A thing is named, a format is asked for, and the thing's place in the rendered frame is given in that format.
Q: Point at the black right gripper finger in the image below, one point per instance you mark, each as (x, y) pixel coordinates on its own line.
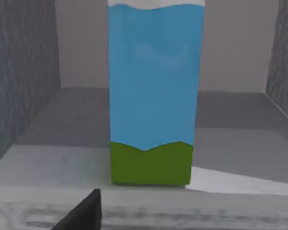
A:
(86, 213)

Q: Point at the grey cabinet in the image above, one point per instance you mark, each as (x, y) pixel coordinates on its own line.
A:
(33, 134)

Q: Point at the blue and green carton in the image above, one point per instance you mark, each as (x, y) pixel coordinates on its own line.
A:
(152, 95)

